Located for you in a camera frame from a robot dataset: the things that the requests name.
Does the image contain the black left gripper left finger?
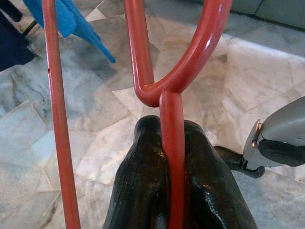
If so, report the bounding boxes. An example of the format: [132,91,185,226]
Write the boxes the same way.
[102,115,171,229]

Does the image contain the pink clothes hanger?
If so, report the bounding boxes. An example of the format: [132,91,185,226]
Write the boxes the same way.
[41,0,233,229]

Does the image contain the green sofa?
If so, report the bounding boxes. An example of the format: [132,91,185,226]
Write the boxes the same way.
[231,0,305,27]

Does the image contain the navy garment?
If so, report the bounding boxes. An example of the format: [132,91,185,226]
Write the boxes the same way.
[0,0,38,72]

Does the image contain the blue garment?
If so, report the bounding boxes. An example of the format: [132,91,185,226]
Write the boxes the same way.
[22,0,117,64]

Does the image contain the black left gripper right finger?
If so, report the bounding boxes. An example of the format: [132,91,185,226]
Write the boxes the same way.
[183,120,259,229]

